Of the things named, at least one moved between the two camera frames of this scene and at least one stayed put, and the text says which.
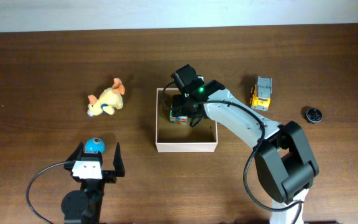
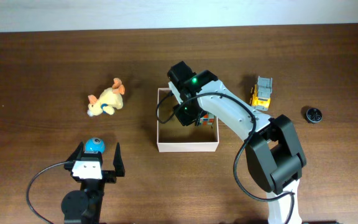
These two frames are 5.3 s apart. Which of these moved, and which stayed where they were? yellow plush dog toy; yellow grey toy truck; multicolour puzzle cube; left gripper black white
Moved: multicolour puzzle cube
Stayed: yellow grey toy truck; left gripper black white; yellow plush dog toy
